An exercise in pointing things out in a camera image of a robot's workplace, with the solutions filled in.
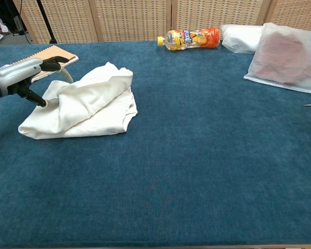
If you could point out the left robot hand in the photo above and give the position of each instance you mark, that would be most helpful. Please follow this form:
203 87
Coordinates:
15 74

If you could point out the white t-shirt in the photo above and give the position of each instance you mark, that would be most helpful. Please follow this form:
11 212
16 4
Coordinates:
93 103

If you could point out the brown spiral notebook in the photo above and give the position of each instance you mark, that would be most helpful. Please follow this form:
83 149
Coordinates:
57 52

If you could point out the black tripod stand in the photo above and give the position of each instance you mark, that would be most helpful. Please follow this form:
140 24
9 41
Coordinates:
45 20

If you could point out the woven folding screen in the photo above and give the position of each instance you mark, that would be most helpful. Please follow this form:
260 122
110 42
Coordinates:
132 18

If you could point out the orange juice plastic bottle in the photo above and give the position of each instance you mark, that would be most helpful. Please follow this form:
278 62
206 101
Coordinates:
189 39

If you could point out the blue table cover cloth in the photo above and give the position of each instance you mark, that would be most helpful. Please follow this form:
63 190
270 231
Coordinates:
171 181

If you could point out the white cloth in clear bag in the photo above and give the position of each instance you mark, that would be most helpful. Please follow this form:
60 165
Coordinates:
238 39

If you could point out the frosted zip bag red cloth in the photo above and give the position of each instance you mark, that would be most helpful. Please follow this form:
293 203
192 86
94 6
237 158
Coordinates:
282 57

